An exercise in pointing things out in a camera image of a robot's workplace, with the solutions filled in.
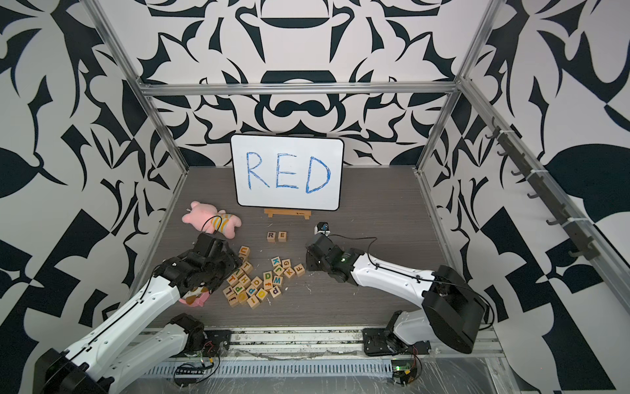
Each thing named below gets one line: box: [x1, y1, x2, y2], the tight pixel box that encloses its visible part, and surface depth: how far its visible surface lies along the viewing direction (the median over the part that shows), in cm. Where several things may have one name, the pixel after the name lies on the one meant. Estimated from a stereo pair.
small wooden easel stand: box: [264, 208, 312, 220], surface depth 101 cm
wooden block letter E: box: [277, 230, 288, 243], surface depth 96 cm
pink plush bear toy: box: [182, 200, 242, 239], surface depth 97 cm
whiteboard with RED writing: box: [229, 133, 345, 211], surface depth 95 cm
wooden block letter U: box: [237, 245, 251, 262], surface depth 93 cm
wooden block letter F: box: [293, 262, 306, 277], surface depth 89 cm
